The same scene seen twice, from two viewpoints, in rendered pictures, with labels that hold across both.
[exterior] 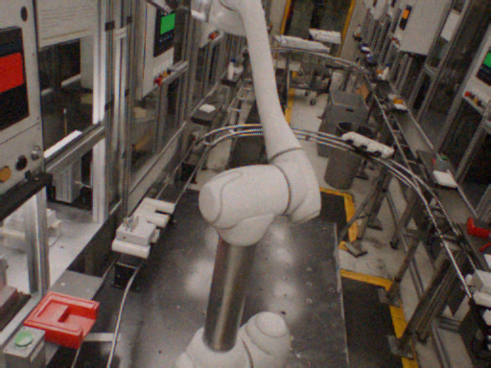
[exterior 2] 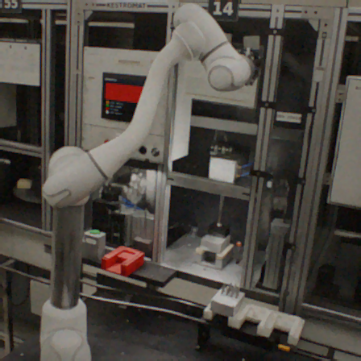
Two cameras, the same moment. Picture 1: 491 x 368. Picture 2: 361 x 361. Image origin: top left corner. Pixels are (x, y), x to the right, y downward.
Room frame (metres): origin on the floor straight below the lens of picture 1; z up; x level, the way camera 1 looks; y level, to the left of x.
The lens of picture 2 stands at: (1.72, -1.24, 1.84)
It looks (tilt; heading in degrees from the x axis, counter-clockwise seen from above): 16 degrees down; 111
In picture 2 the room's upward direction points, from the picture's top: 4 degrees clockwise
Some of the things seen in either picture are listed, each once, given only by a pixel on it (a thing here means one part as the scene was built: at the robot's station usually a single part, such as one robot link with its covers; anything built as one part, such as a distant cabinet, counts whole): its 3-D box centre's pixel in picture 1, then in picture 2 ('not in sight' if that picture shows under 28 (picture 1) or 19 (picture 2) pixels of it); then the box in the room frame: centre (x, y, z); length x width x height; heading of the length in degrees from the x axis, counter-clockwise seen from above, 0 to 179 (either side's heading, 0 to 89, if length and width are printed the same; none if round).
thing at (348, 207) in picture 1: (327, 213); not in sight; (3.30, -0.81, 0.01); 1.00 x 0.55 x 0.01; 177
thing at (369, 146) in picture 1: (365, 147); not in sight; (2.97, -0.85, 0.84); 0.37 x 0.14 x 0.10; 55
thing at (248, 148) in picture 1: (270, 112); not in sight; (5.80, -0.17, 0.01); 5.85 x 0.59 x 0.01; 177
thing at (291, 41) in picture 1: (295, 68); not in sight; (6.73, -0.43, 0.48); 0.88 x 0.56 x 0.96; 105
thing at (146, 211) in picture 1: (146, 229); (253, 324); (1.44, 0.38, 0.84); 0.36 x 0.14 x 0.10; 177
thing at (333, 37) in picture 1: (319, 57); not in sight; (7.98, -0.90, 0.48); 0.84 x 0.58 x 0.97; 5
